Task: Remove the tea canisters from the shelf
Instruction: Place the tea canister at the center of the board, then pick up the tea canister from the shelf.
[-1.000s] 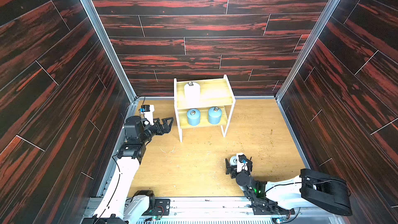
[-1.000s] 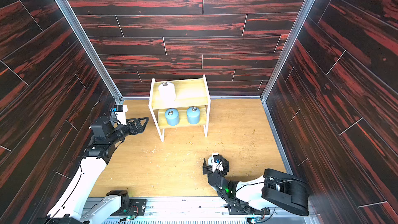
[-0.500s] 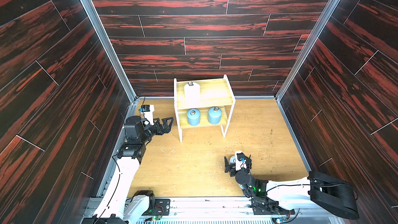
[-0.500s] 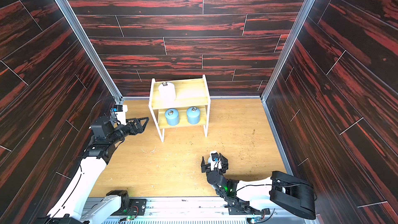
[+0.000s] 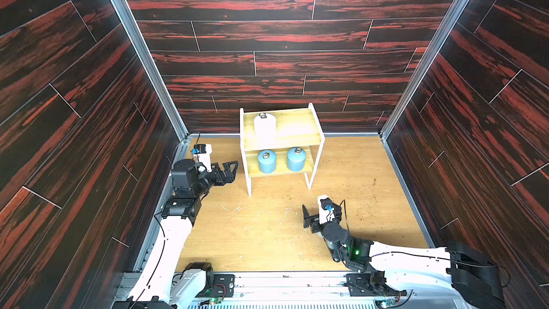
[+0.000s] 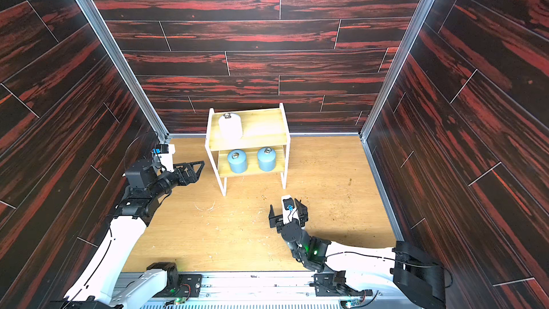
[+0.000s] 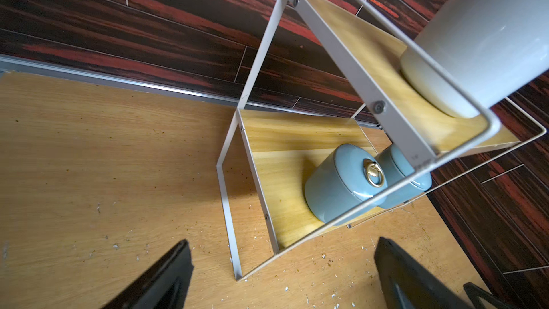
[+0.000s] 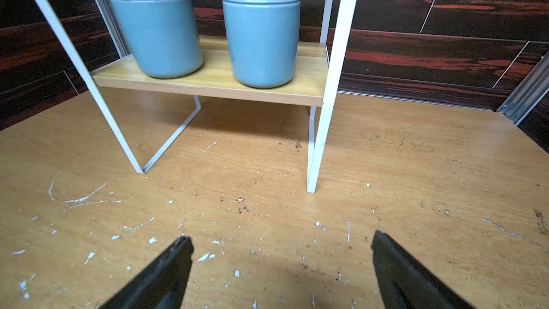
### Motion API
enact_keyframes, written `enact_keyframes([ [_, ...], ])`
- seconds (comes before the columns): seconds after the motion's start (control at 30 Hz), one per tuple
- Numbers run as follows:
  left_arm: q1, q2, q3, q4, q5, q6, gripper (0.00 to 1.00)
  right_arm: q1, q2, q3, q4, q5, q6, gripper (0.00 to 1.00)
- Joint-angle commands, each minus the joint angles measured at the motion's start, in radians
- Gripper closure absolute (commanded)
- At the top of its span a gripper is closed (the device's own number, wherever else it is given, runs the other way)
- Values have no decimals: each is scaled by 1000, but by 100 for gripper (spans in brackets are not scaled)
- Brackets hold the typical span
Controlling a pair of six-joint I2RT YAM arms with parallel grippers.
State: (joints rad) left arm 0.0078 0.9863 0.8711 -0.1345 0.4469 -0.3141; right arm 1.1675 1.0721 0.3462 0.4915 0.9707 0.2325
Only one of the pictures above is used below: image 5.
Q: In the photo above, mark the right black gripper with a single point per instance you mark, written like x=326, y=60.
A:
x=314, y=219

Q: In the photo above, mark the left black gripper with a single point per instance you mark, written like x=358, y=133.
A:
x=228, y=178

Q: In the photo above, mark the blue tea canister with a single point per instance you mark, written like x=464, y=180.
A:
x=267, y=161
x=296, y=158

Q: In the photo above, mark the white tea canister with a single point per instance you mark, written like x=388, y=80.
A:
x=265, y=126

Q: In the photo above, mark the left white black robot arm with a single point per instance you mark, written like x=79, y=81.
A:
x=191, y=183

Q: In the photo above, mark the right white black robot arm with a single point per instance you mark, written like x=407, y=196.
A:
x=394, y=274

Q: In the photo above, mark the white wooden two-tier shelf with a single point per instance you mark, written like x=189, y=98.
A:
x=295, y=128

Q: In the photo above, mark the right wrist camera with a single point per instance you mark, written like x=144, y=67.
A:
x=326, y=205

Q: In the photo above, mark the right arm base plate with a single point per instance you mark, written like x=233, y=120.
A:
x=370, y=284

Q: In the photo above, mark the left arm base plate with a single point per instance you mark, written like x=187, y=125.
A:
x=218, y=285

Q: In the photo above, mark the aluminium front rail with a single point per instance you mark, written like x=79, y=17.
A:
x=324, y=289

